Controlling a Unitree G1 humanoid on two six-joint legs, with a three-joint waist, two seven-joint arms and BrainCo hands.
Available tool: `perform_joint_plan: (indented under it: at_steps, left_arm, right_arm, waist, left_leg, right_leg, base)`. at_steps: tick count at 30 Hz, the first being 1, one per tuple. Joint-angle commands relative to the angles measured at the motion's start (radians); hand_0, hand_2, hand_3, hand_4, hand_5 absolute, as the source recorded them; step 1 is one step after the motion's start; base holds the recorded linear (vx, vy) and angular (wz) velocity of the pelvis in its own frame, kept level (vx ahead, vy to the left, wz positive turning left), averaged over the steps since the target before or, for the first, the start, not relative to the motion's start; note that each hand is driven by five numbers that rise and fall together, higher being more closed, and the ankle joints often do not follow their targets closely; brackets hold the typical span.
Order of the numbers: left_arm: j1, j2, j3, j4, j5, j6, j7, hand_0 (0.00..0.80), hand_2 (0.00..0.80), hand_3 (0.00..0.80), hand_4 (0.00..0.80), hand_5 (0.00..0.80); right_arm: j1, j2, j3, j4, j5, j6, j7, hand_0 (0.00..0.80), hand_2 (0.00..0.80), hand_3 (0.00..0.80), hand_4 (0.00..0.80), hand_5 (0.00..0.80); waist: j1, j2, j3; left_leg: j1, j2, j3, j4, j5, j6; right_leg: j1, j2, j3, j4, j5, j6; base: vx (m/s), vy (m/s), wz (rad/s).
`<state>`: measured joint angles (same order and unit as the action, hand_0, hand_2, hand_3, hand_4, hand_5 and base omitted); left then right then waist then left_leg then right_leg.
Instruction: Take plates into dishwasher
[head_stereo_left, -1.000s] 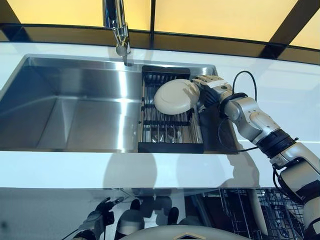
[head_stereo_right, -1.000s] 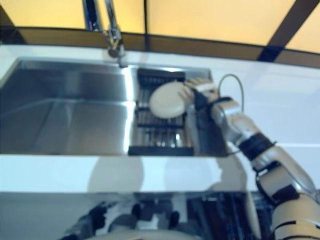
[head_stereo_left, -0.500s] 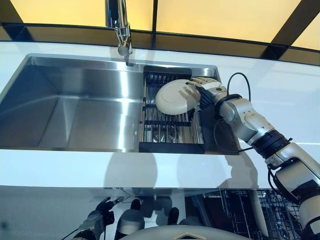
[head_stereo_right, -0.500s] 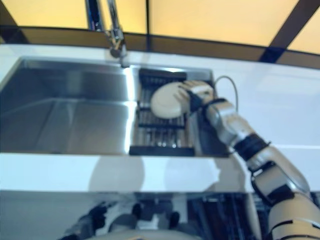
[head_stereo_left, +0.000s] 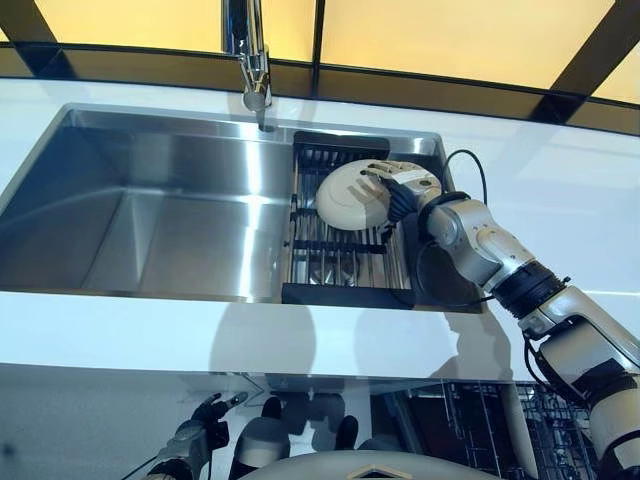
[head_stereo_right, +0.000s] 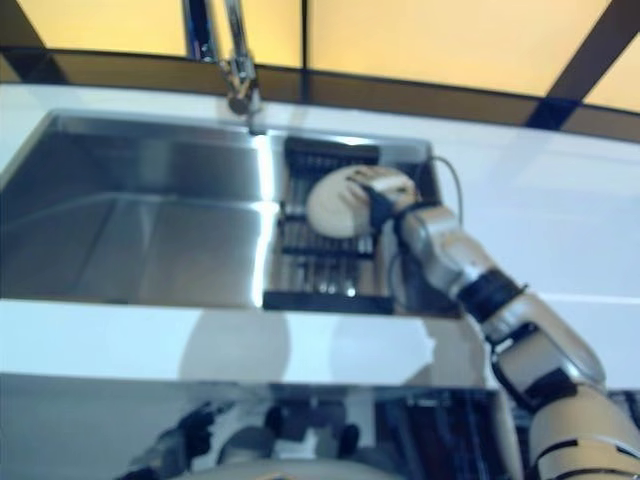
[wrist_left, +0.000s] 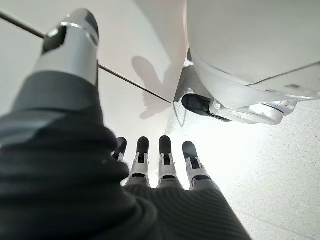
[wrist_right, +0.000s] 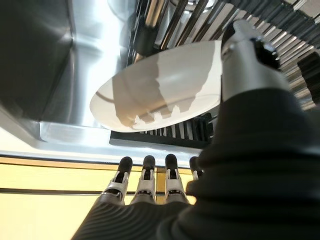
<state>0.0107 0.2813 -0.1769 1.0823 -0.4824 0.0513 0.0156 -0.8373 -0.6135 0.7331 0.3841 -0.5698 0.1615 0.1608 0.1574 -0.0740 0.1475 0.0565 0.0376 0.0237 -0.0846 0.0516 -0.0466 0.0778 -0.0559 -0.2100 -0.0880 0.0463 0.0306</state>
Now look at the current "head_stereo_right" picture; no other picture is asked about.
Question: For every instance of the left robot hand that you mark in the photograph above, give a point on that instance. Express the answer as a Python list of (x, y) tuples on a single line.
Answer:
[(192, 430)]

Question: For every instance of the beige round plate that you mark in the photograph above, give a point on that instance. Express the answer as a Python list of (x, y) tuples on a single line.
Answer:
[(335, 210)]

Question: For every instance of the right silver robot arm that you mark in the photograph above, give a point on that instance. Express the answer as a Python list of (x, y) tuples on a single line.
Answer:
[(525, 340)]

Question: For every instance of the open dishwasher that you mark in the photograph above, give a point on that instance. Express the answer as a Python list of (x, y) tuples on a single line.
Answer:
[(450, 425)]

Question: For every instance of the beige robot torso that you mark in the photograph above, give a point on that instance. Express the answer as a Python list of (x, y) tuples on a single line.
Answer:
[(280, 472)]

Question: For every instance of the black sink dish rack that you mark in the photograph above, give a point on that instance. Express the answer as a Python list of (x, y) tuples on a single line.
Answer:
[(320, 270)]

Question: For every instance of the stainless steel sink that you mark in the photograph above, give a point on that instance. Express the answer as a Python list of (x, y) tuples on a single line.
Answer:
[(125, 225)]

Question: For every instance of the chrome kitchen faucet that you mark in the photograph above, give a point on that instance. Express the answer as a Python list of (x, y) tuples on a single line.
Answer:
[(235, 50)]

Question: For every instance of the black window frame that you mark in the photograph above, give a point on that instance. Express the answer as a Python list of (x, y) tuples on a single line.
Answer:
[(305, 40)]

